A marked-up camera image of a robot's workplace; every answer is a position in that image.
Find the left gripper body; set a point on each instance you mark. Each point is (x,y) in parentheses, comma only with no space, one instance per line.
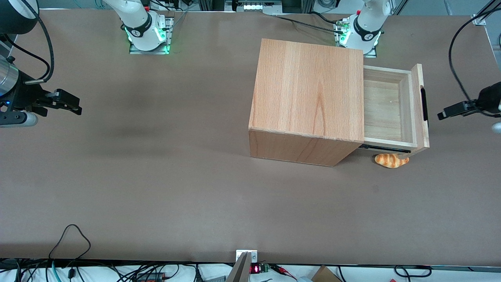
(486,99)

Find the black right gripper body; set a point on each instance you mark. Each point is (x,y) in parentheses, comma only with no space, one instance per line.
(24,97)

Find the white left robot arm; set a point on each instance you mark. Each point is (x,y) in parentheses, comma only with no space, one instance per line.
(368,23)

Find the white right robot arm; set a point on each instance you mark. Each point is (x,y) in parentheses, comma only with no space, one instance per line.
(137,19)

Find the light wooden drawer cabinet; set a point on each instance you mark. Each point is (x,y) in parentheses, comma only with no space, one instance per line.
(305,86)

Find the orange toy bread roll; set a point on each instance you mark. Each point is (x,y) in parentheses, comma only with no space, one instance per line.
(387,161)

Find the brown cardboard piece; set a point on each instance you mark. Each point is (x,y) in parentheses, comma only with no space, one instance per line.
(325,275)

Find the red and black clip leads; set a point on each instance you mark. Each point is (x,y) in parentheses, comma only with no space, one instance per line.
(282,269)

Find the wooden plank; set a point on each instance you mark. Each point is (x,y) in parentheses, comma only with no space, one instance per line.
(240,270)

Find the red digit display module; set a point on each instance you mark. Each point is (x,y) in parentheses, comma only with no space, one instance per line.
(256,269)

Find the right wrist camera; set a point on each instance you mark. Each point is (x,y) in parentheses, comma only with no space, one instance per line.
(19,119)

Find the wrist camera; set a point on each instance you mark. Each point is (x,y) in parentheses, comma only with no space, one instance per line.
(497,127)
(19,119)

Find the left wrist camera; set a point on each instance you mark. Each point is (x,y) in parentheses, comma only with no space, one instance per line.
(497,127)

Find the black drawer slide rail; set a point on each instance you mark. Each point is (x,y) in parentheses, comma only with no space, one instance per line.
(383,148)

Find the small metal corner bracket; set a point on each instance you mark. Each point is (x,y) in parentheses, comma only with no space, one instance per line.
(479,20)

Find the aluminium frame with lights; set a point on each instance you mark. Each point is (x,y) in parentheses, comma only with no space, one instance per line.
(254,6)

